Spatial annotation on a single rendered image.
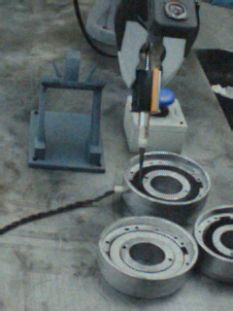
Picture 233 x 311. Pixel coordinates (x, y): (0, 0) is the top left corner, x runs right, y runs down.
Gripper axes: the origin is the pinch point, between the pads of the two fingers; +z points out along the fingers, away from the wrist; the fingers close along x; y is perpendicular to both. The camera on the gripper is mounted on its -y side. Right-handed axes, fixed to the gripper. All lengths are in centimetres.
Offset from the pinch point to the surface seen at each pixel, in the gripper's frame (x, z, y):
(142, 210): -0.2, 11.1, -9.9
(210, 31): -76, 94, 235
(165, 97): -4.2, 5.8, 7.0
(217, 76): -48, 60, 120
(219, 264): -7.4, 10.0, -20.6
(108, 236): 4.3, 10.2, -16.0
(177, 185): -5.1, 11.1, -4.7
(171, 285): -1.7, 10.4, -23.4
